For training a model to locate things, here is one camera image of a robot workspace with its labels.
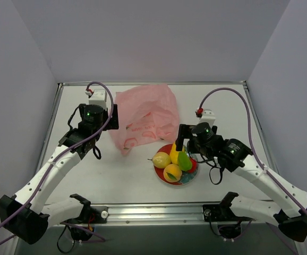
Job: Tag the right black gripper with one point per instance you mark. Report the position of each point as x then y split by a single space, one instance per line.
184 130

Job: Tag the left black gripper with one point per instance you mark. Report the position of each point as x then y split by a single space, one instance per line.
113 117

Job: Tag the yellow fake mango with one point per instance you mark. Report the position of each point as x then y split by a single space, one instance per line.
174 154

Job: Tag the green fake fruit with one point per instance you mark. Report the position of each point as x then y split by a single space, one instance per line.
184 161

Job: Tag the red fake strawberry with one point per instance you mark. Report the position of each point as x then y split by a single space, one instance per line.
193 167

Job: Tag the yellow fake pear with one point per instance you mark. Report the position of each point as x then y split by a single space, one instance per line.
160 160

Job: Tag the pink plastic bag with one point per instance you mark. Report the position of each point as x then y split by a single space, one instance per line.
146 114

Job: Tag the orange fake peach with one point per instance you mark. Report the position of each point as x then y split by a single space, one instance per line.
172 173

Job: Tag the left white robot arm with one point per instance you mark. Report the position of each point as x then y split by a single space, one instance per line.
25 214

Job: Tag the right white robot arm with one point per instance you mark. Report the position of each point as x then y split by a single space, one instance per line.
287 204

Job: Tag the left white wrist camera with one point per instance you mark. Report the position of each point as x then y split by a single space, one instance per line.
97 97

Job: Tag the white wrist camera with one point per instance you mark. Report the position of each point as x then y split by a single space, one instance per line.
97 97
205 116

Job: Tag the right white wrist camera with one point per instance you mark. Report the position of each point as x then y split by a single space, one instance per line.
205 116

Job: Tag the aluminium front rail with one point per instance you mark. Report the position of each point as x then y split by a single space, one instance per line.
149 214

